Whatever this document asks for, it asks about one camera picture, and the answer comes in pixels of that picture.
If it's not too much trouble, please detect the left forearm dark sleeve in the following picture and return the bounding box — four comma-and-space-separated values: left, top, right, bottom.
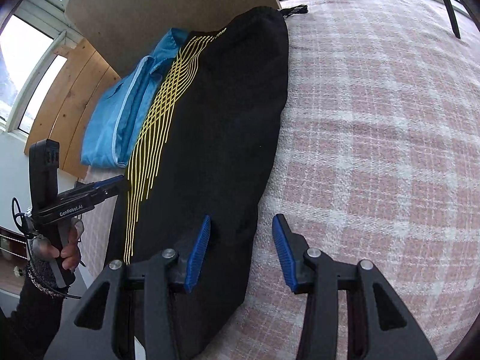
1, 260, 68, 359

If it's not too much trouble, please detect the light wooden cabinet panel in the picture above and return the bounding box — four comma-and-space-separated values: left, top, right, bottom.
65, 0, 280, 77

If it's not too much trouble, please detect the black power cable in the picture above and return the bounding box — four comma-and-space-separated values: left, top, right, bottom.
10, 196, 38, 241

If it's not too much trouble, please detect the pine wood headboard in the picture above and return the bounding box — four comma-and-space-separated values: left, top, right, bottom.
24, 39, 120, 179

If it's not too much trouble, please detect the pink plaid table cloth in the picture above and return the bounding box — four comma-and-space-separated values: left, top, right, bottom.
80, 0, 479, 359

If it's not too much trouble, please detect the black yellow sports sweatshirt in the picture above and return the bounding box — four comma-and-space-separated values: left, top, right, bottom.
106, 7, 289, 359

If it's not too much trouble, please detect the folded blue garment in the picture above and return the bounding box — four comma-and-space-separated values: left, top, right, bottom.
80, 28, 189, 168

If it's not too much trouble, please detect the person left hand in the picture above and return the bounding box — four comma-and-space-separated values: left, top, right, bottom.
31, 227, 80, 272

